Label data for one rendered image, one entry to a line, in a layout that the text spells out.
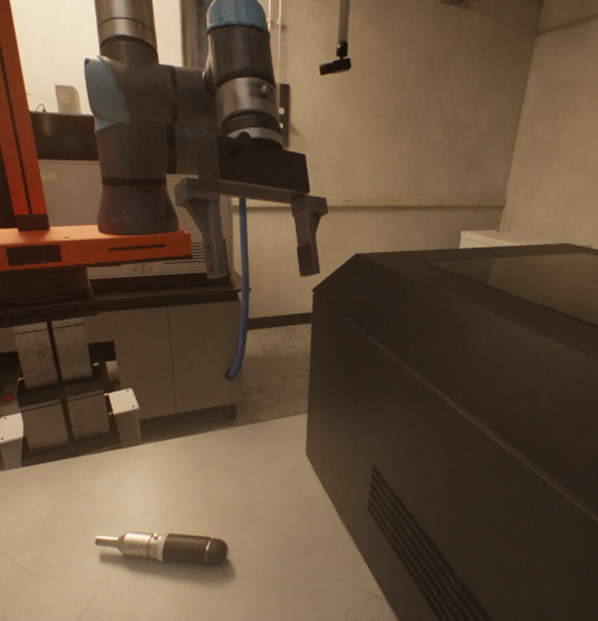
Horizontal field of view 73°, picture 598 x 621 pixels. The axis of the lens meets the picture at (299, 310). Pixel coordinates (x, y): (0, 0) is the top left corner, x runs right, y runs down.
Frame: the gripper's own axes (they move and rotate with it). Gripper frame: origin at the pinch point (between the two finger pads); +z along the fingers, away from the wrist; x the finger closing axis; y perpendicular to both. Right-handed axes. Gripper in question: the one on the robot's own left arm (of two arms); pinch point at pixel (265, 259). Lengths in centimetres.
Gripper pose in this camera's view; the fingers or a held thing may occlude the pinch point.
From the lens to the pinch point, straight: 49.0
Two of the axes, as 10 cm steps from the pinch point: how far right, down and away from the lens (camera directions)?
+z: 1.3, 9.9, -0.5
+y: 6.2, -1.2, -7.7
